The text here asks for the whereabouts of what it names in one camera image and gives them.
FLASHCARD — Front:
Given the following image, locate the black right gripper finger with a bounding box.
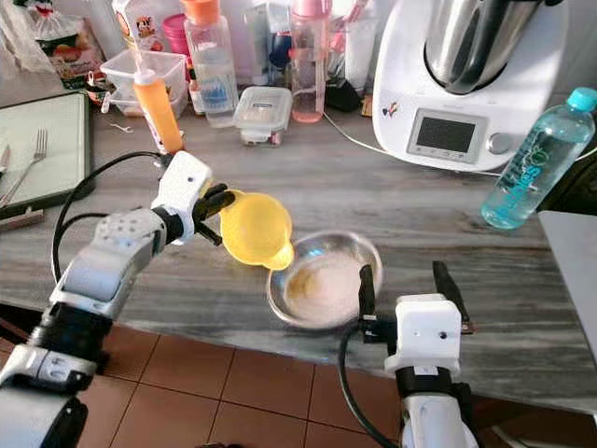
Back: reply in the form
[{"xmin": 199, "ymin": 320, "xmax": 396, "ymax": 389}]
[
  {"xmin": 356, "ymin": 263, "xmax": 378, "ymax": 324},
  {"xmin": 432, "ymin": 259, "xmax": 476, "ymax": 335}
]

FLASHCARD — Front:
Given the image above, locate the yellow plastic cup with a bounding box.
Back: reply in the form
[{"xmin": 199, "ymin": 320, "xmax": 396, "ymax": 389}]
[{"xmin": 218, "ymin": 189, "xmax": 297, "ymax": 273}]

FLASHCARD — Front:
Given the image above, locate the round steel bowl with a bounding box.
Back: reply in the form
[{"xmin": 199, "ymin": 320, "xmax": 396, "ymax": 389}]
[{"xmin": 266, "ymin": 230, "xmax": 384, "ymax": 331}]

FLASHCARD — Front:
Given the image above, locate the small lidded plastic container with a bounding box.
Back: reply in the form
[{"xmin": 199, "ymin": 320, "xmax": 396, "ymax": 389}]
[{"xmin": 232, "ymin": 85, "xmax": 293, "ymax": 147}]

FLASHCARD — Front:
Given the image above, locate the orange squeeze sauce bottle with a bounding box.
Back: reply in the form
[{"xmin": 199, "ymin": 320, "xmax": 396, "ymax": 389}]
[{"xmin": 132, "ymin": 63, "xmax": 185, "ymax": 156}]

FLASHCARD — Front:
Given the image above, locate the clear bottle blue label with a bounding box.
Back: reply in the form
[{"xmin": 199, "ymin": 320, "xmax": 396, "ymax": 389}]
[{"xmin": 184, "ymin": 0, "xmax": 238, "ymax": 130}]

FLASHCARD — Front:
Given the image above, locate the white cabinet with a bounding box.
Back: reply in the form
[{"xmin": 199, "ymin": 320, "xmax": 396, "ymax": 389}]
[{"xmin": 538, "ymin": 209, "xmax": 597, "ymax": 448}]

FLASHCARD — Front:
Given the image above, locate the small wooden strip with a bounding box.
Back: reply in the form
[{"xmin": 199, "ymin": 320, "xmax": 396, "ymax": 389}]
[{"xmin": 0, "ymin": 207, "xmax": 47, "ymax": 233}]

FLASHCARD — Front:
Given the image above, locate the blue plastic water bottle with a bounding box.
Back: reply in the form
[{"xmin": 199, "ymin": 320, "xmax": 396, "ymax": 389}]
[{"xmin": 480, "ymin": 86, "xmax": 597, "ymax": 231}]

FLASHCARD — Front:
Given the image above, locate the green rimmed cutting board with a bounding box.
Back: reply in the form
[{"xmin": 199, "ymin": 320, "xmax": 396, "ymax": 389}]
[{"xmin": 0, "ymin": 90, "xmax": 97, "ymax": 221}]

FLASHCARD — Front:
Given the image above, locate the clear open plastic container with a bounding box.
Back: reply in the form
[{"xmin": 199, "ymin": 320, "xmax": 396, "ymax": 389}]
[{"xmin": 100, "ymin": 49, "xmax": 188, "ymax": 119}]

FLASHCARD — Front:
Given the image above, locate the black pouch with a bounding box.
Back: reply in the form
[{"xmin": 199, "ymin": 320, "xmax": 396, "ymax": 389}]
[{"xmin": 321, "ymin": 78, "xmax": 361, "ymax": 114}]

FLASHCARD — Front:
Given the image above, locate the pink drinking bottle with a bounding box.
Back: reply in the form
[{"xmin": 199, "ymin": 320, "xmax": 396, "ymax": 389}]
[{"xmin": 288, "ymin": 0, "xmax": 333, "ymax": 125}]

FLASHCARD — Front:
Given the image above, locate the small dark jar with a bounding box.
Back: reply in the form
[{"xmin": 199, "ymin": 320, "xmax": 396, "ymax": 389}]
[{"xmin": 83, "ymin": 72, "xmax": 109, "ymax": 105}]

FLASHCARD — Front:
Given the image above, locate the pink plastic cup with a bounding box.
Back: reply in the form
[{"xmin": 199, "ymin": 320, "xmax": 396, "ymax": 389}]
[{"xmin": 160, "ymin": 13, "xmax": 193, "ymax": 58}]

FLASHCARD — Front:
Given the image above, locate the steel fork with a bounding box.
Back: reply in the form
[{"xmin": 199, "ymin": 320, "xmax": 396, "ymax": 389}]
[{"xmin": 4, "ymin": 128, "xmax": 51, "ymax": 207}]

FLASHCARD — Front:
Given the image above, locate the white printed drink carton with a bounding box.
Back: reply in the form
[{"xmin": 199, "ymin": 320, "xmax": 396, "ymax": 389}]
[{"xmin": 111, "ymin": 0, "xmax": 184, "ymax": 53}]

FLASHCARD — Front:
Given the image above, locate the white kitchen cooking machine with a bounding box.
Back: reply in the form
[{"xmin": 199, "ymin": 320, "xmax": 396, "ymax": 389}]
[{"xmin": 370, "ymin": 0, "xmax": 571, "ymax": 175}]

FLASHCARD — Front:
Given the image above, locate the printed food bag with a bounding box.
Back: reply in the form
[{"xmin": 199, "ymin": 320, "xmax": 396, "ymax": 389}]
[{"xmin": 27, "ymin": 0, "xmax": 104, "ymax": 91}]

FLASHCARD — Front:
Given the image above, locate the clear plastic bag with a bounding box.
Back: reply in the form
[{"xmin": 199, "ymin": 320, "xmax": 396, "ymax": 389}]
[{"xmin": 0, "ymin": 0, "xmax": 48, "ymax": 76}]

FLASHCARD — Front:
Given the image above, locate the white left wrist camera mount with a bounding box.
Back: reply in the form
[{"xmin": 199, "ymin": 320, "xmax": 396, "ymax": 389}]
[{"xmin": 153, "ymin": 150, "xmax": 215, "ymax": 235}]

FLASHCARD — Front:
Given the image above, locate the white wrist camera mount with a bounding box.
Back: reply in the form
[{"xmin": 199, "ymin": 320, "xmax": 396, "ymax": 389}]
[
  {"xmin": 153, "ymin": 150, "xmax": 215, "ymax": 235},
  {"xmin": 393, "ymin": 293, "xmax": 466, "ymax": 377}
]

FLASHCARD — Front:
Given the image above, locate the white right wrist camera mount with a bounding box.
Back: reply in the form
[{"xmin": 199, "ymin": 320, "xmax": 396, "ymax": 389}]
[{"xmin": 393, "ymin": 293, "xmax": 466, "ymax": 377}]

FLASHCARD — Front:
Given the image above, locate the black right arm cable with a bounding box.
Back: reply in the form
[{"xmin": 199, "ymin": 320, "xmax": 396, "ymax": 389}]
[{"xmin": 336, "ymin": 322, "xmax": 398, "ymax": 448}]

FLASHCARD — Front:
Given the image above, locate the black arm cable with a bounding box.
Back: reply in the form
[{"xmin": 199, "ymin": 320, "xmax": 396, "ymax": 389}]
[
  {"xmin": 336, "ymin": 322, "xmax": 398, "ymax": 448},
  {"xmin": 50, "ymin": 149, "xmax": 171, "ymax": 287}
]

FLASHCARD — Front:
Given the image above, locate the white power cable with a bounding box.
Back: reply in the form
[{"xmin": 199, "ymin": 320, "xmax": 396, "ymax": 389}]
[{"xmin": 321, "ymin": 111, "xmax": 506, "ymax": 179}]

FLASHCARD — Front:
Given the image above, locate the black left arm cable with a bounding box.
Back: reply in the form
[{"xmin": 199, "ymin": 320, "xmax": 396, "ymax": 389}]
[{"xmin": 50, "ymin": 149, "xmax": 171, "ymax": 287}]

